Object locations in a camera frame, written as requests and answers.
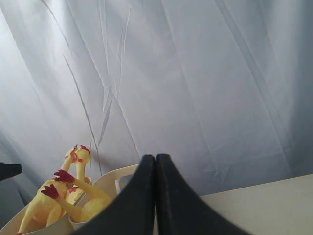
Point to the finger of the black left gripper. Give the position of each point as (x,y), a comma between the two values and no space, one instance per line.
(9,170)

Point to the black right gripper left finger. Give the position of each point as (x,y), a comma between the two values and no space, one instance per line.
(132,212)

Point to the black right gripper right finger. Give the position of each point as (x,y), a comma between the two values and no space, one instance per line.
(180,211)

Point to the headless yellow rubber chicken body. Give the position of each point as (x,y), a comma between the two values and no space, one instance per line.
(99,200)

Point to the yellow rubber chicken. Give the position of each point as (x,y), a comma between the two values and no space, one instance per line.
(43,209)
(80,156)

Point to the white backdrop curtain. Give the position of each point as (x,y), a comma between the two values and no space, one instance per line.
(223,86)

